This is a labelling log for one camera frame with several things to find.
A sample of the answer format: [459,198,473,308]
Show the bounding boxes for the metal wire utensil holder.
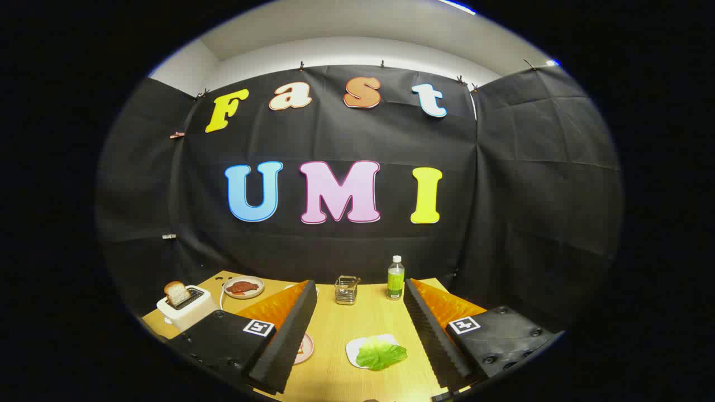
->
[335,275,361,305]

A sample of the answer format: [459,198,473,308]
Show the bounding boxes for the beige round plate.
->
[222,276,265,300]

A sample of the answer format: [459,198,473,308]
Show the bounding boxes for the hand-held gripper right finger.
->
[402,277,566,391]

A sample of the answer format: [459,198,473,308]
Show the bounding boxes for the black backdrop cloth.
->
[95,64,623,336]

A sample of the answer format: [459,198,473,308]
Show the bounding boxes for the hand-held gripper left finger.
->
[166,279,319,395]

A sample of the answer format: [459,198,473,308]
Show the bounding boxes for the white toaster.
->
[156,285,220,333]

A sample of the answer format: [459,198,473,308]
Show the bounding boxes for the plain bread slice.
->
[164,281,192,308]

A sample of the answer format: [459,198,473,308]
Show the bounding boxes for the white square plate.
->
[345,334,400,369]

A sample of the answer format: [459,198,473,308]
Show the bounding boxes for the green label drink bottle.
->
[386,255,406,300]

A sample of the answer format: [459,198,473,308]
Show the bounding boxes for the green lettuce leaf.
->
[356,337,408,371]

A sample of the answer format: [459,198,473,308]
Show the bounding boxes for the pink round plate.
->
[293,332,314,366]

